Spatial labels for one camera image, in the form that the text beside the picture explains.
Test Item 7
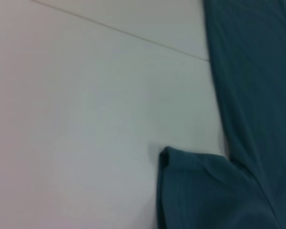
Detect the teal T-shirt with FREE! print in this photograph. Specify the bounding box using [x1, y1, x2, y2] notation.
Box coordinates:
[155, 0, 286, 229]

